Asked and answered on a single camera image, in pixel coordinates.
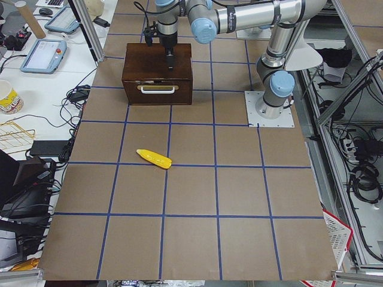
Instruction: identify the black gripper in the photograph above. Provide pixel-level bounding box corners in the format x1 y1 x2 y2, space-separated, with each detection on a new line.
163 35 177 70

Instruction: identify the yellow corn cob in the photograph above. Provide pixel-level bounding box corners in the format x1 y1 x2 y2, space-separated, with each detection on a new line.
136 149 172 169

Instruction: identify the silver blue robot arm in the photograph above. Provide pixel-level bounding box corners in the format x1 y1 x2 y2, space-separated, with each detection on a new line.
144 0 325 119

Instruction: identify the dark wooden drawer cabinet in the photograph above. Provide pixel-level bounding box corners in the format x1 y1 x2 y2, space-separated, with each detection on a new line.
121 43 193 90

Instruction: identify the black power adapter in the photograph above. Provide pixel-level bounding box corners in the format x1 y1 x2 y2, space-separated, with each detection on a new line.
93 17 110 28

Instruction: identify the far blue teach pendant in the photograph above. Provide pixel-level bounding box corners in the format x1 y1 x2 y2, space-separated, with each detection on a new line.
44 6 79 34

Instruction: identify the blue teach pendant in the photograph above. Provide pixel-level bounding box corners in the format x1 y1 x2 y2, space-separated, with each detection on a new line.
44 6 79 34
20 39 67 74

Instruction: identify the near blue teach pendant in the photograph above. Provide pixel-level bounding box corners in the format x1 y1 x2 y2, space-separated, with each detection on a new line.
20 39 67 74

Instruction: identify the white chair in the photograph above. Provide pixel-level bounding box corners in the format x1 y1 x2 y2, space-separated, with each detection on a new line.
235 17 324 72

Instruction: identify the black computer mouse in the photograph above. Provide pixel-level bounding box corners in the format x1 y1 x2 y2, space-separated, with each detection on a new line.
38 7 53 16

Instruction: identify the cardboard tube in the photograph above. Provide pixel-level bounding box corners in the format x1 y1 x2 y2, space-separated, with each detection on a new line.
14 1 46 39

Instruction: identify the yellow popcorn paper cup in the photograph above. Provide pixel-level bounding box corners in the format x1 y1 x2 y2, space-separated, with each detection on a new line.
1 80 24 115

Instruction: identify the white red plastic basket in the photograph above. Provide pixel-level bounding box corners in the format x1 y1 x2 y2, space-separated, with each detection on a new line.
323 207 353 270

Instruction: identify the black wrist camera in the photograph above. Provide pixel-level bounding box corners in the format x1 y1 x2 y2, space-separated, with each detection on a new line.
144 21 158 47

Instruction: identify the aluminium frame post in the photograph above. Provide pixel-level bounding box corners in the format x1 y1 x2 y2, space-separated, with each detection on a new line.
68 0 105 62

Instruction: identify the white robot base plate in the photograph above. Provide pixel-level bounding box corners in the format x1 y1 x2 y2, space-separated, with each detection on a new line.
245 91 295 128

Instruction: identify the gold wire rack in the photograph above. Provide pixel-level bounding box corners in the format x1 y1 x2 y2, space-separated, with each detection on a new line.
1 121 35 154

